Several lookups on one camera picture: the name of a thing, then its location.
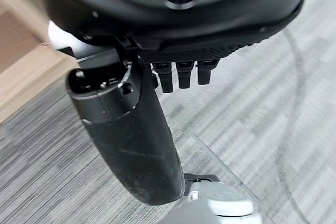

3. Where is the clear transparent plastic folder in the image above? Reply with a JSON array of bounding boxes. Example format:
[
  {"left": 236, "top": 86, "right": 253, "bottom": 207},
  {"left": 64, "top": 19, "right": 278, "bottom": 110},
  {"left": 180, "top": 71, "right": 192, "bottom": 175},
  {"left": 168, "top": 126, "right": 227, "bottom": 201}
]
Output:
[{"left": 157, "top": 28, "right": 312, "bottom": 224}]

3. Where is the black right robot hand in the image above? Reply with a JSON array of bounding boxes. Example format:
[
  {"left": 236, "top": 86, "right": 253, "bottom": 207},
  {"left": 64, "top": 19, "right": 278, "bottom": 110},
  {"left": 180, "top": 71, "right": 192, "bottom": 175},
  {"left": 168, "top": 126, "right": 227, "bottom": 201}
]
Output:
[{"left": 40, "top": 0, "right": 310, "bottom": 207}]

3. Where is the silver robot leg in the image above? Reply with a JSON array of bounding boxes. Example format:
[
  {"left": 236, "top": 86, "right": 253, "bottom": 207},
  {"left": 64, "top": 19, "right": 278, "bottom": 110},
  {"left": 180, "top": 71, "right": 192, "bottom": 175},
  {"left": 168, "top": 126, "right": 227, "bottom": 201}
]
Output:
[{"left": 156, "top": 173, "right": 264, "bottom": 224}]

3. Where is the light wooden cabinet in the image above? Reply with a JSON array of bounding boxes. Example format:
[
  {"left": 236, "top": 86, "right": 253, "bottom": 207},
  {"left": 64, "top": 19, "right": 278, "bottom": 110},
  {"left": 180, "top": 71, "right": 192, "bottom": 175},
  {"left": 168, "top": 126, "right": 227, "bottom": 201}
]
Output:
[{"left": 0, "top": 0, "right": 79, "bottom": 125}]

